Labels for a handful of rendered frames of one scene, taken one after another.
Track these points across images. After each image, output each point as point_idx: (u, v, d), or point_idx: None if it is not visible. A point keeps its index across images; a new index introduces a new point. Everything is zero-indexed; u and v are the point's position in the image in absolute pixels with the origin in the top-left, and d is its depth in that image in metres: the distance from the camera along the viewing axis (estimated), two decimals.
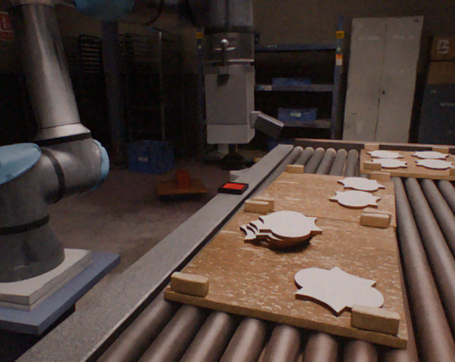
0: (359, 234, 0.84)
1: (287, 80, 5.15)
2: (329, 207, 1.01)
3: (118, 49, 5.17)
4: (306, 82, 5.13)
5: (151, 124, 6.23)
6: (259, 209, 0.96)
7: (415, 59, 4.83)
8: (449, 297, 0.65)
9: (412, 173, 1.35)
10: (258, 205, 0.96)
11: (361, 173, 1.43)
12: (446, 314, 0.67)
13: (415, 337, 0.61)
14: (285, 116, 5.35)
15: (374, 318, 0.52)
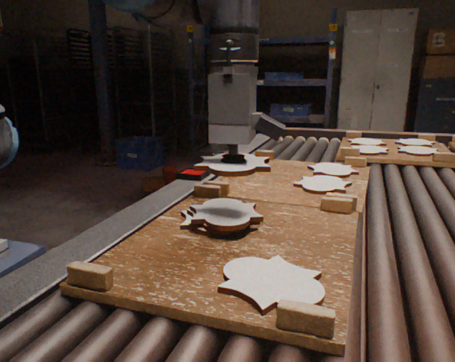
0: (317, 220, 0.72)
1: (279, 74, 5.04)
2: (291, 192, 0.90)
3: (106, 43, 5.06)
4: (299, 77, 5.02)
5: (142, 121, 6.11)
6: (209, 194, 0.84)
7: (410, 53, 4.72)
8: (411, 291, 0.54)
9: (392, 159, 1.24)
10: (208, 189, 0.84)
11: (338, 160, 1.31)
12: (409, 312, 0.56)
13: (366, 341, 0.50)
14: (278, 112, 5.24)
15: (303, 317, 0.41)
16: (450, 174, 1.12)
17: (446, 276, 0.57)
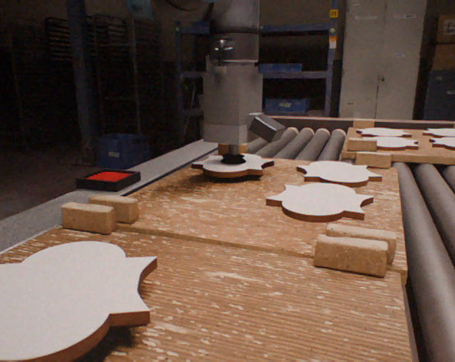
0: (305, 299, 0.30)
1: (275, 65, 4.61)
2: (260, 216, 0.47)
3: (85, 31, 4.63)
4: (296, 69, 4.59)
5: (128, 117, 5.68)
6: (90, 223, 0.42)
7: (419, 42, 4.29)
8: None
9: (428, 156, 0.81)
10: (87, 215, 0.42)
11: (344, 158, 0.88)
12: None
13: None
14: (274, 108, 4.81)
15: None
16: None
17: None
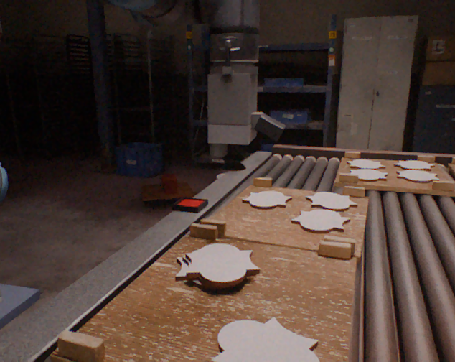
0: (314, 268, 0.72)
1: (279, 80, 5.03)
2: (289, 230, 0.89)
3: (105, 49, 5.05)
4: (298, 84, 5.01)
5: (141, 126, 6.10)
6: (206, 234, 0.83)
7: (410, 60, 4.71)
8: (410, 359, 0.53)
9: (391, 187, 1.23)
10: (204, 230, 0.83)
11: (336, 186, 1.30)
12: None
13: None
14: (278, 118, 5.23)
15: None
16: (450, 204, 1.11)
17: (446, 339, 0.56)
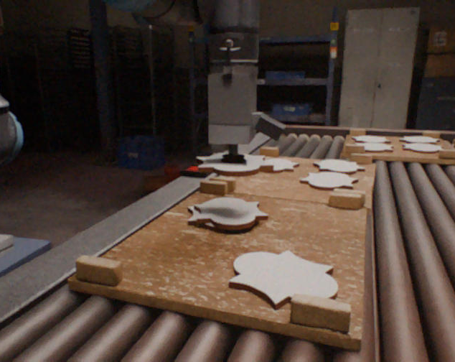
0: (325, 216, 0.72)
1: (280, 73, 5.03)
2: (298, 188, 0.89)
3: (107, 42, 5.05)
4: (300, 77, 5.01)
5: (143, 120, 6.10)
6: (216, 189, 0.84)
7: (412, 52, 4.71)
8: (424, 287, 0.53)
9: (397, 156, 1.23)
10: (214, 186, 0.84)
11: (342, 157, 1.30)
12: (421, 308, 0.55)
13: (379, 337, 0.49)
14: (279, 111, 5.23)
15: (318, 311, 0.40)
16: None
17: None
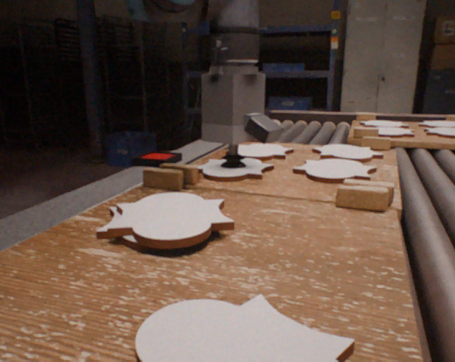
0: (331, 223, 0.44)
1: (278, 65, 4.75)
2: (290, 180, 0.61)
3: (95, 32, 4.77)
4: (299, 69, 4.73)
5: (134, 115, 5.82)
6: (166, 182, 0.56)
7: (418, 42, 4.43)
8: None
9: (422, 142, 0.95)
10: (163, 176, 0.56)
11: (350, 144, 1.03)
12: None
13: None
14: (277, 106, 4.95)
15: None
16: None
17: None
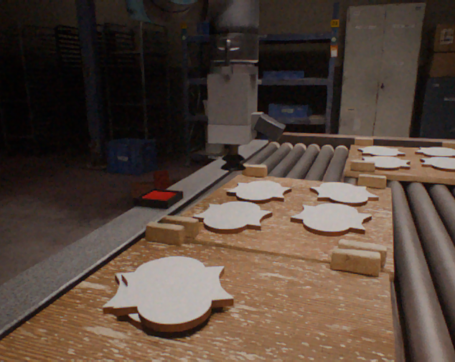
0: (326, 291, 0.46)
1: (278, 73, 4.77)
2: (287, 231, 0.63)
3: (95, 40, 4.79)
4: (298, 76, 4.75)
5: (135, 121, 5.85)
6: (169, 238, 0.58)
7: (417, 50, 4.45)
8: None
9: (417, 177, 0.97)
10: (166, 232, 0.58)
11: (347, 176, 1.05)
12: None
13: None
14: (277, 113, 4.97)
15: None
16: None
17: None
